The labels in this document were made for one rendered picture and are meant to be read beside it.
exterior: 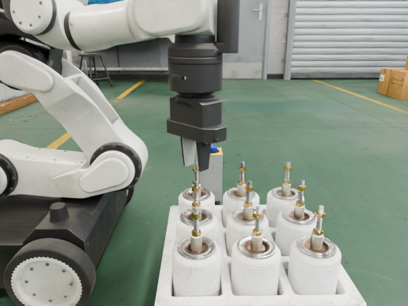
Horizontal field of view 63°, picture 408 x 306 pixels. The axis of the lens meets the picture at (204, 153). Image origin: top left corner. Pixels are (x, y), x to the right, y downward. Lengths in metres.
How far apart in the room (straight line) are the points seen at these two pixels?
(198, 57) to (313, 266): 0.43
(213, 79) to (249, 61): 5.23
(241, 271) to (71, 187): 0.54
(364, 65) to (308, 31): 1.13
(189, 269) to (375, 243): 0.77
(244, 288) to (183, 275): 0.12
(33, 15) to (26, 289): 0.62
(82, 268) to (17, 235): 0.22
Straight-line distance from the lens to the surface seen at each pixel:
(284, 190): 0.89
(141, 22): 0.52
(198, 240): 0.65
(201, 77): 0.51
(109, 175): 0.92
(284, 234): 0.79
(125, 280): 1.02
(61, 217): 0.90
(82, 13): 0.61
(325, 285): 0.71
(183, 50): 0.51
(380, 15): 6.33
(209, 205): 0.85
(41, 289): 0.93
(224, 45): 0.52
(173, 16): 0.51
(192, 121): 0.54
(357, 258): 1.17
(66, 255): 0.83
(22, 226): 1.02
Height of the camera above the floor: 0.64
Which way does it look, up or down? 19 degrees down
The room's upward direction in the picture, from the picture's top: straight up
